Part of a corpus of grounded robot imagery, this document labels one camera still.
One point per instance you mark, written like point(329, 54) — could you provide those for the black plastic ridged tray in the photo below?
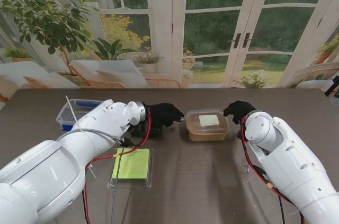
point(156, 132)

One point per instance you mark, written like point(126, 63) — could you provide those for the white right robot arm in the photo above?
point(291, 160)

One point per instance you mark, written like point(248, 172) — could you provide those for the clear container with blue clips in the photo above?
point(66, 115)

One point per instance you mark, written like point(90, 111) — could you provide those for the clear lid with white label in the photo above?
point(208, 120)

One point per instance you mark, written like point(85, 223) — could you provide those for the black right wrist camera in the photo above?
point(239, 134)

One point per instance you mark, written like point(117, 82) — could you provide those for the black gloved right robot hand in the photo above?
point(239, 110)

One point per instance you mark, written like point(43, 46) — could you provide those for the printed garden door backdrop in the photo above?
point(159, 36)

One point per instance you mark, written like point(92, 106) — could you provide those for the white zip tie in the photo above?
point(92, 172)
point(71, 108)

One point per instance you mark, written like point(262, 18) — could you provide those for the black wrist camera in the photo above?
point(239, 134)
point(139, 130)

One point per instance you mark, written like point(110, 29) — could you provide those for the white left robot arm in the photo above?
point(39, 171)

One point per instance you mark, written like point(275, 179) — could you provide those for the clear lid with green paper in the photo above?
point(132, 165)

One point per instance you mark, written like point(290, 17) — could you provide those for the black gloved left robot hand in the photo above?
point(164, 115)

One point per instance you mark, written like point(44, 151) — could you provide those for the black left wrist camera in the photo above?
point(139, 130)

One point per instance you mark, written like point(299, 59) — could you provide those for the black tripod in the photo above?
point(334, 85)

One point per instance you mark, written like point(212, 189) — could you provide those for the tan kraft paper bowl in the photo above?
point(206, 136)

